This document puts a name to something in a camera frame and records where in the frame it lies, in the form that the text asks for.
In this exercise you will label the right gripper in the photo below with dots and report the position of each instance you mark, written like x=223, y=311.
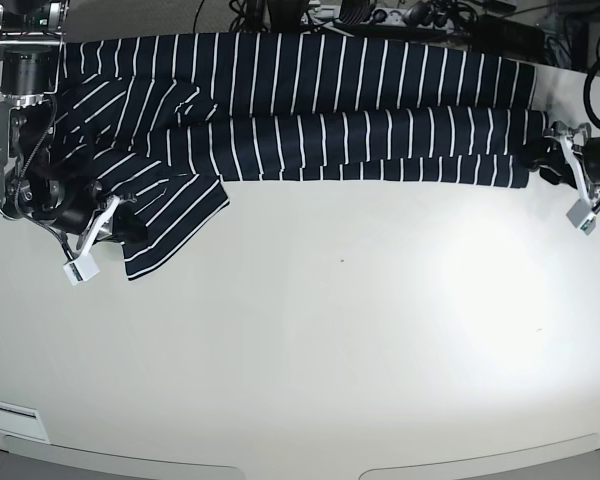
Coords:
x=70, y=206

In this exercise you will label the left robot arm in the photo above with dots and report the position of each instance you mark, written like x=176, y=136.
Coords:
x=593, y=119

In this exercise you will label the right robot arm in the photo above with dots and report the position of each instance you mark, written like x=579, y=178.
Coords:
x=31, y=43

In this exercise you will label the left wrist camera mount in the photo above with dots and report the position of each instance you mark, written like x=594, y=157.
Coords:
x=583, y=214

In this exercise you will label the navy white striped T-shirt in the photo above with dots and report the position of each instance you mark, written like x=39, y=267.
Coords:
x=165, y=122

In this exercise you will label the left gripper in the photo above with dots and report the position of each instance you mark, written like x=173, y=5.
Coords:
x=540, y=154

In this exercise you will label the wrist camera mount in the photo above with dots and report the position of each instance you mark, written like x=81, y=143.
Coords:
x=583, y=214
x=81, y=265

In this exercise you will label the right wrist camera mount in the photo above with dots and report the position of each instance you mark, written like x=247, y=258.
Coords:
x=81, y=265

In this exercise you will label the white label sticker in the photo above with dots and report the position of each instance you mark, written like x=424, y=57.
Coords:
x=23, y=423

